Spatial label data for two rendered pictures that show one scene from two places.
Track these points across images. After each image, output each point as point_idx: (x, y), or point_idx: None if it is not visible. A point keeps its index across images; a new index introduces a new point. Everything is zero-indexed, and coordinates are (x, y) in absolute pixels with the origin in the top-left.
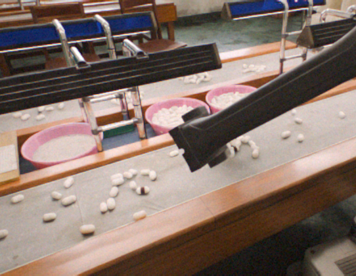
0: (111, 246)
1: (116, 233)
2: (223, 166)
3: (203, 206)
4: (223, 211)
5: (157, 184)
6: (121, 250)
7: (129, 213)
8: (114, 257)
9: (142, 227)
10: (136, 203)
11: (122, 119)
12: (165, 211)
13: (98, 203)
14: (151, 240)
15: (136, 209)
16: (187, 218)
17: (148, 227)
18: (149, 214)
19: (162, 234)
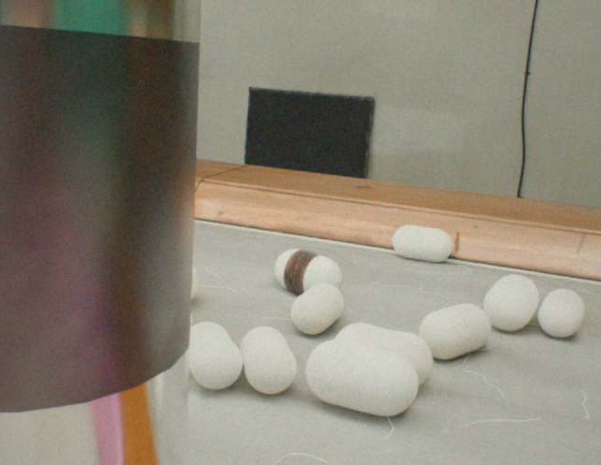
0: (583, 214)
1: (551, 220)
2: None
3: (235, 172)
4: (214, 160)
5: (203, 284)
6: (555, 205)
7: (450, 280)
8: (584, 206)
9: (455, 204)
10: (382, 285)
11: None
12: (344, 196)
13: (580, 363)
14: (454, 191)
15: (409, 275)
16: (311, 178)
17: (436, 200)
18: (378, 253)
19: (414, 186)
